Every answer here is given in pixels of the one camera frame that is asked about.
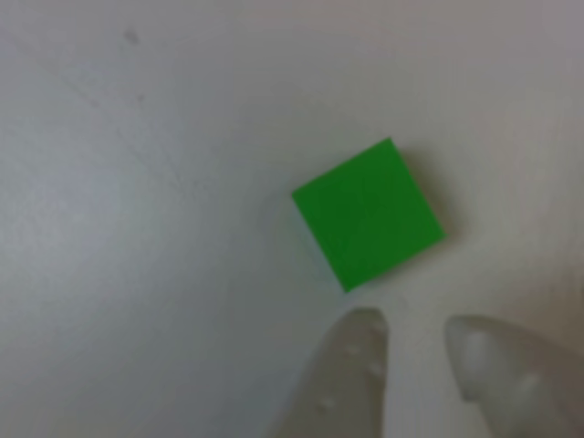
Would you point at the green cube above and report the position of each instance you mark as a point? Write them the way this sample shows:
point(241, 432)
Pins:
point(369, 214)

